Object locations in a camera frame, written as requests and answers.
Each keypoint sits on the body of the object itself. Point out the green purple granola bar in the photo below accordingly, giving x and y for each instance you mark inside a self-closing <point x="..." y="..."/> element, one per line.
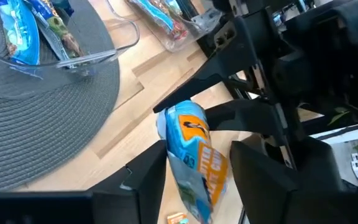
<point x="64" y="37"/>

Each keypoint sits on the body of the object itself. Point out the grey woven placemat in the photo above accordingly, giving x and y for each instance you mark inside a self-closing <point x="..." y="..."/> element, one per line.
<point x="42" y="124"/>

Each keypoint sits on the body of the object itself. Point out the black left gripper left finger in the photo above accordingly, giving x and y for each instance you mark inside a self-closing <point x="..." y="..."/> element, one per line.
<point x="135" y="193"/>

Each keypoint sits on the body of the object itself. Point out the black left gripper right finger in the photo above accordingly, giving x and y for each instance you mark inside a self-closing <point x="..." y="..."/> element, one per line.
<point x="269" y="193"/>

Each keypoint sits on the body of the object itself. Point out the clear plastic bin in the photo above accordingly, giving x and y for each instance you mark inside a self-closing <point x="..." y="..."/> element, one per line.
<point x="89" y="57"/>
<point x="197" y="25"/>

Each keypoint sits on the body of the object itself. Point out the blue orange green granola bar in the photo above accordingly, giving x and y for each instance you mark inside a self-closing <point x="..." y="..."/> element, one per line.
<point x="191" y="149"/>

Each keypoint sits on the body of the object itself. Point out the red pink granola bar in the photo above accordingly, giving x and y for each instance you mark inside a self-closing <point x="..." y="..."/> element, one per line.
<point x="163" y="18"/>

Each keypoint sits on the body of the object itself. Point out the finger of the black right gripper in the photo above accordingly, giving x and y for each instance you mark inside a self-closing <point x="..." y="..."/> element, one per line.
<point x="216" y="71"/>
<point x="244" y="116"/>

